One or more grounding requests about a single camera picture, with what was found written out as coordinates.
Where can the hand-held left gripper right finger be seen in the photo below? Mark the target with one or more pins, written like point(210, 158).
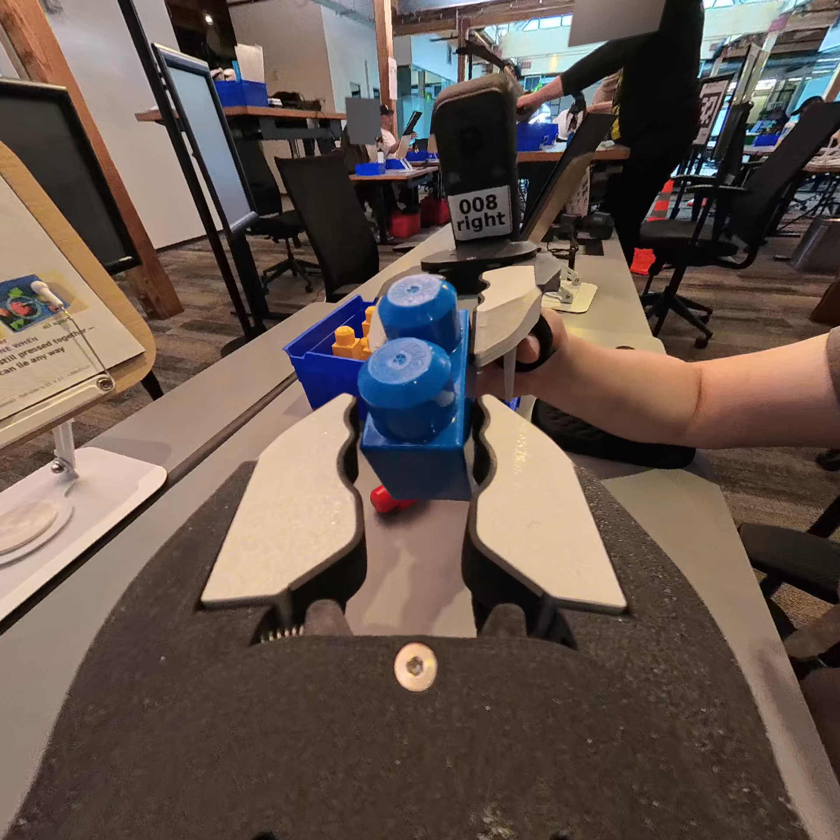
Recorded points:
point(544, 531)

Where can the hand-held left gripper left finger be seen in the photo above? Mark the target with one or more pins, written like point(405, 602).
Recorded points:
point(282, 525)

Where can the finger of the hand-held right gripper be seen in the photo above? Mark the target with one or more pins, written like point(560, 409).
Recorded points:
point(375, 331)
point(505, 315)

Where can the blue plastic bin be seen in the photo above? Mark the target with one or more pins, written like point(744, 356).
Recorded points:
point(321, 380)

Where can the red building block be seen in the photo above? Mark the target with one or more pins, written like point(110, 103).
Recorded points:
point(387, 500)

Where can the blue two-stud building block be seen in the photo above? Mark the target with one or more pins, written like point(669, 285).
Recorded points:
point(420, 459)

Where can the person's right forearm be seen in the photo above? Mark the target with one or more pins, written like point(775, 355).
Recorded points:
point(689, 400)

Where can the person's right hand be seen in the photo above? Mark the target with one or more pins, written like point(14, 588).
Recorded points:
point(559, 380)

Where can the blue storage bin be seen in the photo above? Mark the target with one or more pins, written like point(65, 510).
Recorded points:
point(239, 94)
point(369, 169)
point(537, 136)
point(397, 164)

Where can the clear and white stand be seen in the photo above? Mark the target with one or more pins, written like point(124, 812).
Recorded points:
point(574, 295)

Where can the red storage crate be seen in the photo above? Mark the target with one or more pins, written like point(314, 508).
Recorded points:
point(405, 224)
point(435, 211)

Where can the black tilted board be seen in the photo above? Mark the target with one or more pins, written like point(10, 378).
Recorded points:
point(571, 177)

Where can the wooden work desk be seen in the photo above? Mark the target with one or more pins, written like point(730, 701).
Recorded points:
point(262, 117)
point(590, 154)

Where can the black padded armrest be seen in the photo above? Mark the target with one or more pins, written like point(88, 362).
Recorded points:
point(610, 439)
point(794, 558)

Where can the black office chair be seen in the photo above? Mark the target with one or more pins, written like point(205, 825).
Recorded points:
point(275, 216)
point(328, 216)
point(741, 216)

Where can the orange traffic cone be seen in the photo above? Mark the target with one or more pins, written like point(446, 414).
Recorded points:
point(661, 203)

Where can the printed instruction sheet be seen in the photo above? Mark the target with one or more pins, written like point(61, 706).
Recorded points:
point(39, 354)

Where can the grey waste bin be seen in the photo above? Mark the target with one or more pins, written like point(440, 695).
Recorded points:
point(817, 246)

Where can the black framed board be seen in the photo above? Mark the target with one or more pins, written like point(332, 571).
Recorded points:
point(59, 177)

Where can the wooden support post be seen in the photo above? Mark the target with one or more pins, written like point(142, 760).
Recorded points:
point(98, 164)

